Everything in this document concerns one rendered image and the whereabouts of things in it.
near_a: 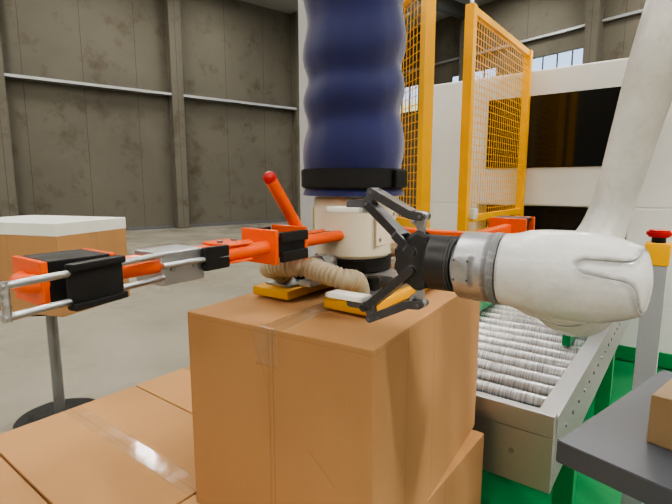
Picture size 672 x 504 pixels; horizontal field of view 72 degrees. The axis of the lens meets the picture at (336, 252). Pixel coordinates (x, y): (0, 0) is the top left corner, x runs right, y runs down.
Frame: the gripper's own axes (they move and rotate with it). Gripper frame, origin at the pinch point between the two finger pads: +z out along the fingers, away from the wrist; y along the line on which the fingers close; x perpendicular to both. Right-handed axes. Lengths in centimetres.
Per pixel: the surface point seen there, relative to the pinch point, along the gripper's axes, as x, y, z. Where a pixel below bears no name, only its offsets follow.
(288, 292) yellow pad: 9.5, 11.0, 18.8
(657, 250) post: 115, 10, -40
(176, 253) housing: -21.5, -1.5, 10.9
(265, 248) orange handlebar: -4.6, -0.2, 11.0
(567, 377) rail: 92, 48, -21
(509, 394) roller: 82, 54, -7
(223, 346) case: -5.6, 18.4, 21.3
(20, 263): -38.2, -2.0, 15.9
